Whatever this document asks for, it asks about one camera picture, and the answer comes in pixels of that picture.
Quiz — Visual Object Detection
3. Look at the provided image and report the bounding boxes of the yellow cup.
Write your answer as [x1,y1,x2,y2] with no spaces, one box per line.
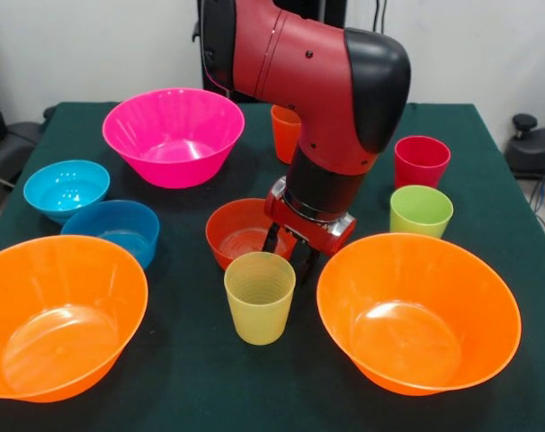
[223,251,297,347]

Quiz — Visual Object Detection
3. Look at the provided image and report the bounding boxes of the large pink bowl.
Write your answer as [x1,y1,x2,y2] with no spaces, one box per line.
[102,87,246,189]

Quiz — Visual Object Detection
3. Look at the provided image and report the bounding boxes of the large orange bowl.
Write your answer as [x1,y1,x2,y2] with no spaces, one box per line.
[0,234,149,404]
[316,232,523,398]

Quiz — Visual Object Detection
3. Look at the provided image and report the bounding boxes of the red cup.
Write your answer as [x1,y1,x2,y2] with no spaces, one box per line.
[393,135,452,190]

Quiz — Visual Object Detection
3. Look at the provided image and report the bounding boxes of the dark green tablecloth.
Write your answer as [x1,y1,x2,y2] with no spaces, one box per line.
[0,101,545,432]

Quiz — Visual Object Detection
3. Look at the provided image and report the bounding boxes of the dark blue bowl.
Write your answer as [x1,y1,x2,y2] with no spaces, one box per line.
[59,200,161,271]

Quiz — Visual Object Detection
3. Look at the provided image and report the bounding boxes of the small red bowl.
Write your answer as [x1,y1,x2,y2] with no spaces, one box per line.
[204,198,300,272]

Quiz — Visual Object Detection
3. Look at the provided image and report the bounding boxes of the green cup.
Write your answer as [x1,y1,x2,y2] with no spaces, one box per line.
[389,184,455,239]

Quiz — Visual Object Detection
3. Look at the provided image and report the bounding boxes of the orange cup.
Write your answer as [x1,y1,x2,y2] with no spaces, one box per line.
[270,104,303,166]

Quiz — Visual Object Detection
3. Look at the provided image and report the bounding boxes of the light blue bowl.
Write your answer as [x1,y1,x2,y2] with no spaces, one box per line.
[22,159,112,225]

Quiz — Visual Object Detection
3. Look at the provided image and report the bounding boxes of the black stand base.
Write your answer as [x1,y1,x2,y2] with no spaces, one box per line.
[504,112,545,181]
[0,121,43,186]

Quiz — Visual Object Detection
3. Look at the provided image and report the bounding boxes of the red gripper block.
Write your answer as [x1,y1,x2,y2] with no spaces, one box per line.
[261,196,358,284]

